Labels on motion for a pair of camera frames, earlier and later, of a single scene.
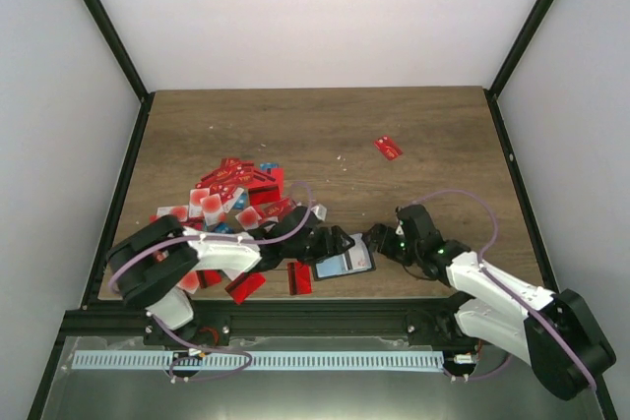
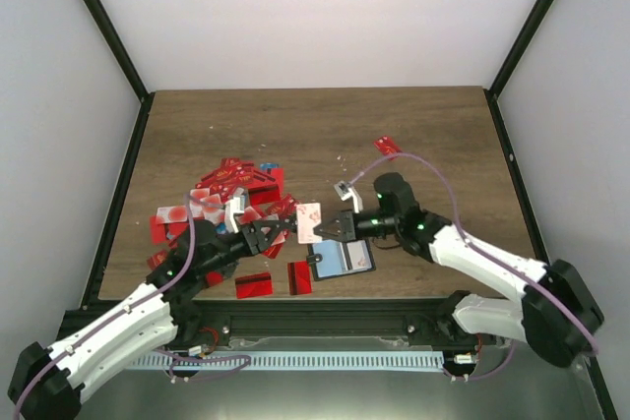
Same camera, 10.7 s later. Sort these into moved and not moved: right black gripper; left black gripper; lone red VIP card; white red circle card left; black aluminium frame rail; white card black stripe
Moved: right black gripper; left black gripper
Not moved: white red circle card left; white card black stripe; black aluminium frame rail; lone red VIP card
